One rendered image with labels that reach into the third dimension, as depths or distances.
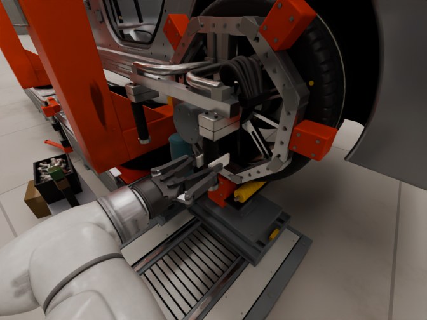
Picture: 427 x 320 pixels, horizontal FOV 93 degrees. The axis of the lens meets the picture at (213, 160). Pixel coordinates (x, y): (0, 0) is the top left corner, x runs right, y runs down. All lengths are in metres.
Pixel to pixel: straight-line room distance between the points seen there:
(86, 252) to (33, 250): 0.06
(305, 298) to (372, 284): 0.38
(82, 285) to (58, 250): 0.06
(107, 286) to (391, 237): 1.63
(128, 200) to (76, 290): 0.14
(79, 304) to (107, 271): 0.04
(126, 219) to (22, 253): 0.13
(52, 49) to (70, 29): 0.09
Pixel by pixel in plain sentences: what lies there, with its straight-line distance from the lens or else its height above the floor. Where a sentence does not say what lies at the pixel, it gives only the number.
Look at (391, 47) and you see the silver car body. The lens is 0.67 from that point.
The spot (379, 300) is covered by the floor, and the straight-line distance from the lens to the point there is 1.44.
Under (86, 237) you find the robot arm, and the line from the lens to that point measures 0.35.
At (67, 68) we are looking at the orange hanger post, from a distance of 0.92.
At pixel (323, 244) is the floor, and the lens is 1.48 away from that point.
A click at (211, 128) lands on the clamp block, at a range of 0.43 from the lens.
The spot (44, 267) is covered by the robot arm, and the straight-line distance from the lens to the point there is 0.35.
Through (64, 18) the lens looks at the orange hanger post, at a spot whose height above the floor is 1.11.
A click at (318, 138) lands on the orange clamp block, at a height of 0.88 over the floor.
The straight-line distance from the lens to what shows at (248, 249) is 1.14.
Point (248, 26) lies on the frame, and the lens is 0.60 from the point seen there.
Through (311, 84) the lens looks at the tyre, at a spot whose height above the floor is 0.97.
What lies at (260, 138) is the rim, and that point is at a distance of 0.78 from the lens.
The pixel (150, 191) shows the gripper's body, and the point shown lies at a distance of 0.39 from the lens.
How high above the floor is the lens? 1.12
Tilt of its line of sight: 36 degrees down
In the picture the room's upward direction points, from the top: straight up
